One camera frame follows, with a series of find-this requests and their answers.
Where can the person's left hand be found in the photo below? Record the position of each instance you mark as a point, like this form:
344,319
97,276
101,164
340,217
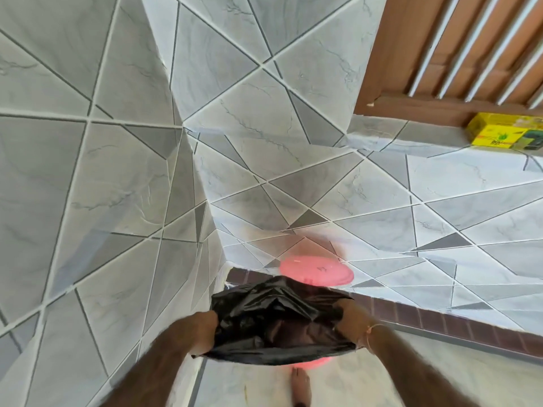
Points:
203,332

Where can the person's right hand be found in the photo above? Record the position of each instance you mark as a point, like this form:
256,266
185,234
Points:
354,322

